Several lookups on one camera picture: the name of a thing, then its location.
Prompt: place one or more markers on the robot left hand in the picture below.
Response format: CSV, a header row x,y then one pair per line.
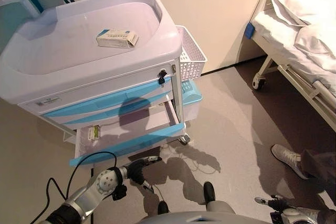
x,y
135,171

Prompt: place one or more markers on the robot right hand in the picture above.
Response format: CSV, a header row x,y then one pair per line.
x,y
278,205

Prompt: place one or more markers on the white blue medicine box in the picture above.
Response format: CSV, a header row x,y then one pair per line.
x,y
116,37

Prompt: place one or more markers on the green white medicine box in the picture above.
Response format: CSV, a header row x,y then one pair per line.
x,y
93,132

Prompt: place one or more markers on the white lockable cart drawer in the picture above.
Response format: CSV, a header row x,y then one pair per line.
x,y
105,89

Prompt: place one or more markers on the robot left black foot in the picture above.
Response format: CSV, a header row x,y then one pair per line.
x,y
163,207

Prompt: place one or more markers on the robot black foot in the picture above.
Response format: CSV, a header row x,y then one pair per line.
x,y
209,192
163,207

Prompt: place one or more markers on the white sneaker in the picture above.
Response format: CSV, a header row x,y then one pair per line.
x,y
287,158

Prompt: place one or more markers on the robot right leg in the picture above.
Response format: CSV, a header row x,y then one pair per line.
x,y
220,207

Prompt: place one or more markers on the white cart caster wheel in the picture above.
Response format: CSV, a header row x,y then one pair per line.
x,y
184,139

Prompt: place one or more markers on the grey robot torso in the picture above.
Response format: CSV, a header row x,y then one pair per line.
x,y
183,218

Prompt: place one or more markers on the robot right black foot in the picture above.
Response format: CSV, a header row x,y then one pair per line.
x,y
209,192

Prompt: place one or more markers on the white cart side rack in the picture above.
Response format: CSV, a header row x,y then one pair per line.
x,y
68,137

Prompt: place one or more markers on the white bin blue lid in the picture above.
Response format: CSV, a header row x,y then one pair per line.
x,y
193,95

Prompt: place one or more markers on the black cart keys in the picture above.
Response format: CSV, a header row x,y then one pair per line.
x,y
162,73

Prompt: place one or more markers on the bed caster wheel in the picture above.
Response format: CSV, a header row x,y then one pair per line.
x,y
258,83

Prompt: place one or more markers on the white plastic mesh basket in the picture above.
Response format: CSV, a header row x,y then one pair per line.
x,y
191,61

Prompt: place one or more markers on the white medical cart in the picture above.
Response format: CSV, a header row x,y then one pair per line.
x,y
78,37

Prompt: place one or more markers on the white sheeted mattress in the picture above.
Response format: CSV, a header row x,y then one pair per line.
x,y
275,37

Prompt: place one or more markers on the blue bed tag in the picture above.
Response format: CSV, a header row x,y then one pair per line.
x,y
250,31

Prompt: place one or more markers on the white quilt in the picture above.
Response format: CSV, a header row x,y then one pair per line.
x,y
302,1

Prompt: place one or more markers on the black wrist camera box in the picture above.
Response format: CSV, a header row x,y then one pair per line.
x,y
276,218
119,192

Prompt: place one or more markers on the white hospital bed frame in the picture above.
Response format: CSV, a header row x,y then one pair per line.
x,y
262,69

